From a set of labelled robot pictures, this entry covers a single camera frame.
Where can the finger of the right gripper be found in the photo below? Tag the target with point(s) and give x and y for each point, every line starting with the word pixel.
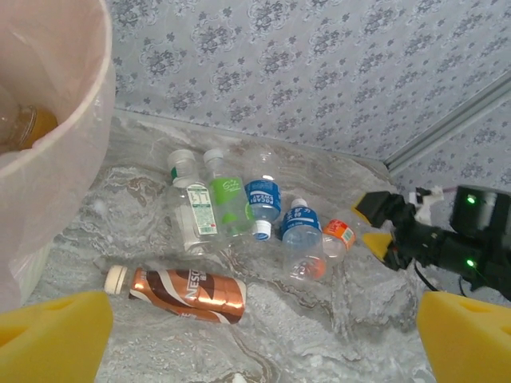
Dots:
pixel 379 207
pixel 379 245

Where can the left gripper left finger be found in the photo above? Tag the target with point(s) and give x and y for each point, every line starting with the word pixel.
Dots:
pixel 52 343

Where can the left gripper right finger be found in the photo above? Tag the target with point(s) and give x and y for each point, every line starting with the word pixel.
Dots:
pixel 467 343

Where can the small bottle orange label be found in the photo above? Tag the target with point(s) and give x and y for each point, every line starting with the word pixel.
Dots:
pixel 339 233

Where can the clear bottle blue label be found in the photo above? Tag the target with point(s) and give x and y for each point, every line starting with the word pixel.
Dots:
pixel 301 231

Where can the blue Pocari Sweat bottle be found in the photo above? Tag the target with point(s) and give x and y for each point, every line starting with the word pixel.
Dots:
pixel 262 197

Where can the copper brown Nescafe bottle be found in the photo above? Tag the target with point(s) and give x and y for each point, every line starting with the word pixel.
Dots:
pixel 187 293

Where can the bottle with large orange label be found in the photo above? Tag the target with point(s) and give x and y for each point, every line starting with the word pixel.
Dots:
pixel 40 123

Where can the clear plastic bin liner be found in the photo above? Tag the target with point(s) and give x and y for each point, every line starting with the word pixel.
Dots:
pixel 20 223

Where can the pink plastic bin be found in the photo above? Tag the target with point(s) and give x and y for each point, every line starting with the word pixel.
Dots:
pixel 72 60

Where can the clear bottle light green label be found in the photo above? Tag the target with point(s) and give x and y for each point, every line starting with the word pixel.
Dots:
pixel 227 195

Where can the clear bottle white green label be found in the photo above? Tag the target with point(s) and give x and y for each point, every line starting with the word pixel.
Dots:
pixel 193 207

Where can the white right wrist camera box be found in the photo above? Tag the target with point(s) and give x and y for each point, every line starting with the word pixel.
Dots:
pixel 425 207

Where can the aluminium frame post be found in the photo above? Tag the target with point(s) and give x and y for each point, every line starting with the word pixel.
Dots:
pixel 439 137

